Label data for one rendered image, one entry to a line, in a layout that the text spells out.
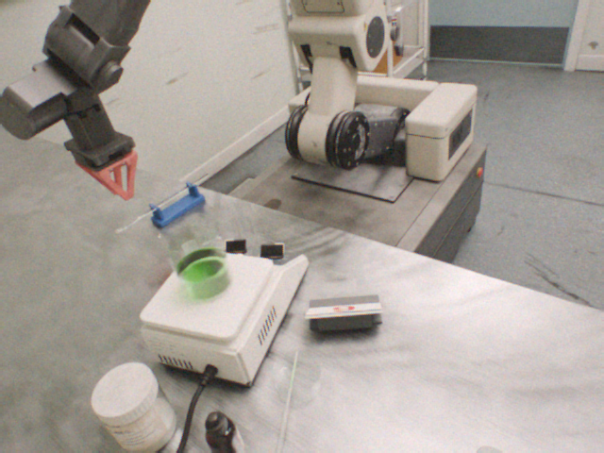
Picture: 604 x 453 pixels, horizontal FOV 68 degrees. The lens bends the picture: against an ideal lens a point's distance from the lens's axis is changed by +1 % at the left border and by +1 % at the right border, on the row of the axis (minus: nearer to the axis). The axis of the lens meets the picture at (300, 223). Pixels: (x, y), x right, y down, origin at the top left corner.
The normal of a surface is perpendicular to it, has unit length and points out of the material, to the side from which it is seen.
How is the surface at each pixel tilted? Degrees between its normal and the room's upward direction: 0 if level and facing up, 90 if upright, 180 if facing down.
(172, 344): 90
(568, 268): 0
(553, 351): 0
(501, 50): 90
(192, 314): 0
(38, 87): 48
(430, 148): 90
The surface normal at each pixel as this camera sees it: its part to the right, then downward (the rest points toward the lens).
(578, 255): -0.15, -0.78
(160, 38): 0.80, 0.25
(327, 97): -0.58, 0.17
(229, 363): -0.34, 0.62
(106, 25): -0.08, 0.35
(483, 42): -0.57, 0.57
